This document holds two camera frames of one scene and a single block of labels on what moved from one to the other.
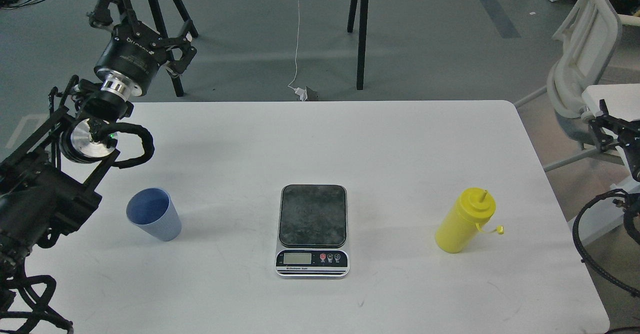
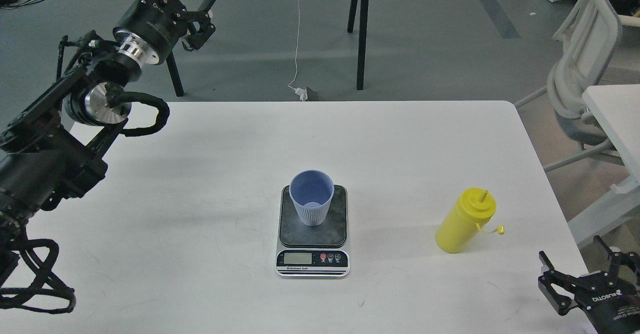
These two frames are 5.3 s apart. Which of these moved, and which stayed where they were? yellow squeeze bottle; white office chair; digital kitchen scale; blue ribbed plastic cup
Moved: blue ribbed plastic cup
Stayed: white office chair; digital kitchen scale; yellow squeeze bottle
